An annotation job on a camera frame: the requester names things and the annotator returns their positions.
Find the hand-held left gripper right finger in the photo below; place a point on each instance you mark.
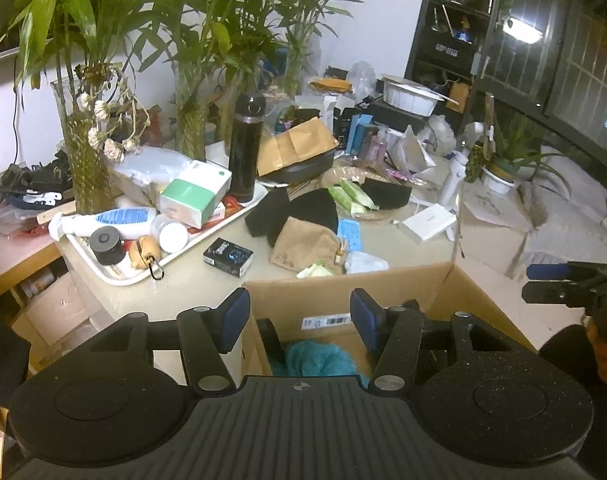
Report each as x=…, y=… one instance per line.
x=366, y=312

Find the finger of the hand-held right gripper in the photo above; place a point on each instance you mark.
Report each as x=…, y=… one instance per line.
x=548, y=293
x=548, y=271

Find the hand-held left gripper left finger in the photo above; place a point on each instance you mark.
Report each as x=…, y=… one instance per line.
x=233, y=320

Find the cardboard box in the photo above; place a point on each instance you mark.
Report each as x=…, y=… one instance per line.
x=413, y=287

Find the white plastic packet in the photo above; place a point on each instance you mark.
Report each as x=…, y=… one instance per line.
x=366, y=262

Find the small black box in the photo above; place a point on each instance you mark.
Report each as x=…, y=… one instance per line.
x=228, y=257

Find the grey fringed blanket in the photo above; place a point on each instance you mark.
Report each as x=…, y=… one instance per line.
x=568, y=210

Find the light green packet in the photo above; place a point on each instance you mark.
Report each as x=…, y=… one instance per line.
x=316, y=270

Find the teal fluffy cloth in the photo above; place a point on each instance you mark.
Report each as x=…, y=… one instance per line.
x=311, y=355

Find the potted green plant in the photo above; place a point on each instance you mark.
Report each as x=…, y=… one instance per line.
x=498, y=180

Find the flat white box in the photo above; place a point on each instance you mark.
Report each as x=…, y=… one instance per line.
x=428, y=222

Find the red packets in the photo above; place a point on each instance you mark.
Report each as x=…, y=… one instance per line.
x=223, y=210

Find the brown pouch with carabiner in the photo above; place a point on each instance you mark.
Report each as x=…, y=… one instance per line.
x=144, y=252

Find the green wet wipes packet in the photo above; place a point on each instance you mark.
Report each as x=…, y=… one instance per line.
x=342, y=200
x=359, y=194

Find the black folded cloth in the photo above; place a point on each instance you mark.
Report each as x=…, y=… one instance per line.
x=308, y=207

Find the white plastic tray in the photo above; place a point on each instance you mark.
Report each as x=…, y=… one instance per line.
x=113, y=275

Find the white handheld gimbal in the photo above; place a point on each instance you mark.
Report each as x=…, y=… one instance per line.
x=453, y=180

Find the green and white tissue pack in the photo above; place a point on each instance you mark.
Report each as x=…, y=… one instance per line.
x=183, y=197

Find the woven tray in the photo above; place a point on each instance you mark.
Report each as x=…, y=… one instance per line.
x=343, y=175

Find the white box with green dot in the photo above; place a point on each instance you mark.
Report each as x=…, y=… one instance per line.
x=206, y=172

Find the black pan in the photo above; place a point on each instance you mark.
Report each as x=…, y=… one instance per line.
x=303, y=173

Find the white lotion bottle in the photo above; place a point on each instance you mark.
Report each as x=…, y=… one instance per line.
x=113, y=220

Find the white plastic bag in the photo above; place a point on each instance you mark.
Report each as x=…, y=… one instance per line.
x=416, y=152

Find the pink bottle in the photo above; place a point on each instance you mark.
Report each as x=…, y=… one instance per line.
x=379, y=144

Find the black thermos bottle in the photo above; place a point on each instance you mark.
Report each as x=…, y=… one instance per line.
x=246, y=150

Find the white mailer bag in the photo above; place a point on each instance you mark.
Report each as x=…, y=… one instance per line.
x=143, y=172

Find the blue carton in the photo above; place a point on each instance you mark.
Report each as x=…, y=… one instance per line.
x=359, y=132

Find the brown paper envelope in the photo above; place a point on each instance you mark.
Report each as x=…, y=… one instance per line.
x=296, y=145

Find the bushy bamboo in glass vase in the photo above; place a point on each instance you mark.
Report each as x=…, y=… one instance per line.
x=191, y=130

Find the small brown envelope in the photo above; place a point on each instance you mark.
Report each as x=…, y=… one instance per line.
x=458, y=96

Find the flat black box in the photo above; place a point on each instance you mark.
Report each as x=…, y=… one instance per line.
x=398, y=117

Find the tall bamboo in glass vase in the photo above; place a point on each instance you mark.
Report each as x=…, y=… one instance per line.
x=85, y=170

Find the wooden side shelf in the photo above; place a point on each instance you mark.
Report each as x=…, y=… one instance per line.
x=18, y=265

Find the white foil-lidded bowl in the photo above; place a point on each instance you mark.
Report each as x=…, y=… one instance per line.
x=408, y=94

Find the barred window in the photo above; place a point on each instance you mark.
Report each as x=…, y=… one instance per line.
x=573, y=50

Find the dried white flowers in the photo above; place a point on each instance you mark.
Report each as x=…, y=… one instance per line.
x=108, y=135

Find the clear plastic bag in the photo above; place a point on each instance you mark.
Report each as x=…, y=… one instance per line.
x=361, y=76

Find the black shoes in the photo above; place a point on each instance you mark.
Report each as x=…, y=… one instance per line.
x=33, y=185

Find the black shelf unit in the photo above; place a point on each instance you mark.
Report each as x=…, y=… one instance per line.
x=451, y=50

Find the slim bamboo in glass vase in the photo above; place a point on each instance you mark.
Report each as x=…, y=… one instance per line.
x=291, y=67

